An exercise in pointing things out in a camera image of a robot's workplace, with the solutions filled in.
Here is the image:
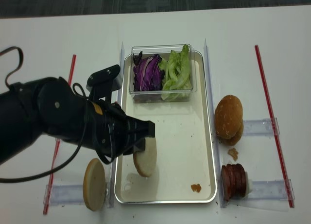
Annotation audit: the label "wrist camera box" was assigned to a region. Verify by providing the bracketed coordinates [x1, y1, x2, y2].
[86, 65, 122, 103]

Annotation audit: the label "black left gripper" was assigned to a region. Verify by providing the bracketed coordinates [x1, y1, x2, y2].
[77, 99, 156, 164]

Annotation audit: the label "stack of meat patties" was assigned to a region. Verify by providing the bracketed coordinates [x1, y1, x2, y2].
[221, 164, 247, 202]

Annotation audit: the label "green lettuce leaves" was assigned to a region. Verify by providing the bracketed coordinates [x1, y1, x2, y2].
[158, 45, 192, 102]

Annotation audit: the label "lower left clear holder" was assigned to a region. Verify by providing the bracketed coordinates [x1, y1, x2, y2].
[43, 185, 84, 206]

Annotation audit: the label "right long clear rail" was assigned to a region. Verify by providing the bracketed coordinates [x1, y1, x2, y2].
[204, 39, 226, 208]

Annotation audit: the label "lower right clear holder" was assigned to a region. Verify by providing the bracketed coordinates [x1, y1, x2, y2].
[246, 179, 295, 201]

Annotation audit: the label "left red strip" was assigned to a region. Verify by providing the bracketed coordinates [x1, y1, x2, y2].
[43, 54, 76, 216]

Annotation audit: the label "lower bun top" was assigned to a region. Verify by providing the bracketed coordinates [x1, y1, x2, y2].
[219, 122, 244, 147]

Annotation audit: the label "clear holder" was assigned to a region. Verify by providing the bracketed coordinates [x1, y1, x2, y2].
[246, 179, 295, 201]
[43, 185, 84, 206]
[243, 118, 279, 137]

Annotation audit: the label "clear plastic container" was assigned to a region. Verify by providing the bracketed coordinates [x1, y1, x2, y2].
[129, 44, 196, 103]

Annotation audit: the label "brown crumb on tray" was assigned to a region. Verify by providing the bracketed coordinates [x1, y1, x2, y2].
[190, 184, 202, 193]

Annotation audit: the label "purple cabbage leaves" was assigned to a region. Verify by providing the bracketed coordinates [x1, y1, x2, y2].
[133, 52, 164, 92]

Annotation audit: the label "right red strip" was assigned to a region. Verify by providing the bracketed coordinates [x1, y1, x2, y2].
[254, 45, 295, 208]

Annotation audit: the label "bun slice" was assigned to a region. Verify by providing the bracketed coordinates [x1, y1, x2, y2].
[83, 158, 106, 211]
[133, 138, 157, 177]

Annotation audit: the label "upper right clear holder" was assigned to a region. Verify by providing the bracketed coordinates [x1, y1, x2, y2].
[243, 118, 279, 137]

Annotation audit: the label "white metal tray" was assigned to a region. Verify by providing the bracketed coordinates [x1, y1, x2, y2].
[114, 52, 217, 204]

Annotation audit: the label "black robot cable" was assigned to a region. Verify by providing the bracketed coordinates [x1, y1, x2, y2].
[0, 46, 117, 184]

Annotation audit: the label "bread crumb on table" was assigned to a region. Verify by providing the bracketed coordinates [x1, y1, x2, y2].
[227, 148, 239, 161]

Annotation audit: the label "upper sesame bun top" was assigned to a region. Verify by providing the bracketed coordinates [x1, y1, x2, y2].
[214, 95, 243, 139]

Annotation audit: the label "red strip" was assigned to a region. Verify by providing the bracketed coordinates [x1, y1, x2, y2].
[43, 54, 76, 216]
[254, 45, 295, 208]

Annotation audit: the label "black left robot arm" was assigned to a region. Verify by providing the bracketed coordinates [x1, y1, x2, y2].
[0, 78, 155, 163]

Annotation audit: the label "white plastic pusher block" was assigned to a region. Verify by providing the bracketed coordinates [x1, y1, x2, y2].
[245, 171, 253, 197]

